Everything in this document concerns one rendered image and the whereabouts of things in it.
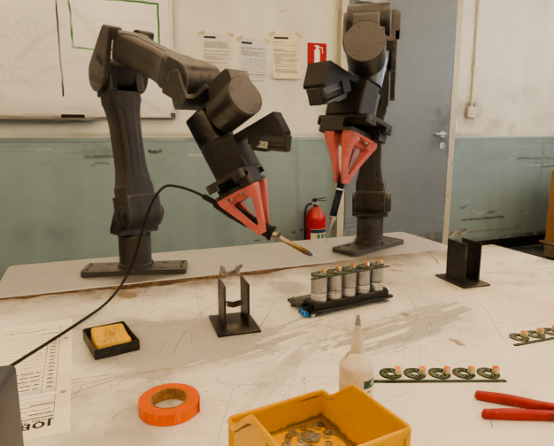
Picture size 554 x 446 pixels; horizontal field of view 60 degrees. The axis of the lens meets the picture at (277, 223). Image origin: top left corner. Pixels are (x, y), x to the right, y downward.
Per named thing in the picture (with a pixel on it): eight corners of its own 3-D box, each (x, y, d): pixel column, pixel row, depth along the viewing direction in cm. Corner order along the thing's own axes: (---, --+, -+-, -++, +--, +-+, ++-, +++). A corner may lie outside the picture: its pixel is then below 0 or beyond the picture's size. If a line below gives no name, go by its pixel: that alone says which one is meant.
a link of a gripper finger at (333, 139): (350, 180, 69) (364, 116, 69) (312, 177, 74) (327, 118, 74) (376, 191, 74) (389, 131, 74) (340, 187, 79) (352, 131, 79)
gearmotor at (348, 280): (336, 298, 77) (337, 266, 76) (349, 296, 78) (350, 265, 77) (346, 303, 75) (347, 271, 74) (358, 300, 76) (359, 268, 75)
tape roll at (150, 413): (136, 430, 45) (135, 419, 44) (140, 396, 50) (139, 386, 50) (202, 422, 46) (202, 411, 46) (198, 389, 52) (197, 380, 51)
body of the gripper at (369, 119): (367, 125, 69) (378, 75, 69) (314, 126, 76) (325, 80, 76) (391, 139, 73) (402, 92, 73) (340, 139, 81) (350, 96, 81)
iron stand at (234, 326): (252, 341, 72) (242, 279, 76) (265, 327, 64) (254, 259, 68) (211, 346, 70) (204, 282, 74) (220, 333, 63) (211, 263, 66)
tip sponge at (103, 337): (82, 338, 65) (81, 327, 64) (124, 329, 67) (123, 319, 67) (95, 360, 58) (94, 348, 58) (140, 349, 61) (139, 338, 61)
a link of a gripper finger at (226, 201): (288, 218, 77) (261, 165, 77) (277, 226, 70) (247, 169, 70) (253, 236, 79) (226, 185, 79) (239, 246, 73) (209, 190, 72)
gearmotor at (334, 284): (322, 301, 76) (322, 269, 75) (334, 298, 77) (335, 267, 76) (331, 305, 73) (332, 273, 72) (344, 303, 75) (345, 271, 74)
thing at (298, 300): (311, 319, 71) (311, 311, 71) (287, 304, 77) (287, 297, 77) (393, 301, 79) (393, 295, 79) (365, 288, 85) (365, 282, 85)
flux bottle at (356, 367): (379, 417, 47) (382, 319, 45) (347, 423, 46) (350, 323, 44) (362, 398, 50) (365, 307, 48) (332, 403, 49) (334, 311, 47)
